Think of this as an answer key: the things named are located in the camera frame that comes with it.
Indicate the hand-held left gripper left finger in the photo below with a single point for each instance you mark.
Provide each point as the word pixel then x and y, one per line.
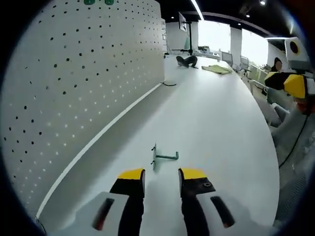
pixel 115 206

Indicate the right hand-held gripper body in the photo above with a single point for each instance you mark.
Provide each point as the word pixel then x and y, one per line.
pixel 300 61

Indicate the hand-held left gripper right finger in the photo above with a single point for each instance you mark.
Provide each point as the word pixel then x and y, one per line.
pixel 211 211

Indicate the green metal hook assembly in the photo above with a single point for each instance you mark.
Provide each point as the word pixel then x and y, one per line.
pixel 163 156
pixel 108 2
pixel 88 2

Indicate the white perforated mounting plate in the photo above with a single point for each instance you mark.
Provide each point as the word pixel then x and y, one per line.
pixel 86 86

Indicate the grey mesh office chair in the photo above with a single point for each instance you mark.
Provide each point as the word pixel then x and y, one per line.
pixel 227 57
pixel 244 62

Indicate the yellow-green cloth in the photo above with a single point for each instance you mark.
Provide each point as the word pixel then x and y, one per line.
pixel 216 69

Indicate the recessed ceiling spotlights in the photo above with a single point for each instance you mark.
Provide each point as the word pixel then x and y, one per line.
pixel 262 2

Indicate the white mesh office chair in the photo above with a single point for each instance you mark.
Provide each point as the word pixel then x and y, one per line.
pixel 295 186

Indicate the black tripod stand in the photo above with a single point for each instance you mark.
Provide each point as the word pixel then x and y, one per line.
pixel 190 37

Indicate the long ceiling strip light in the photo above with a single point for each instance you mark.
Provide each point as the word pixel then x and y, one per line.
pixel 197 9

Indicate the screen on stand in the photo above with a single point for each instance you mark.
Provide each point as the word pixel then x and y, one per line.
pixel 182 20

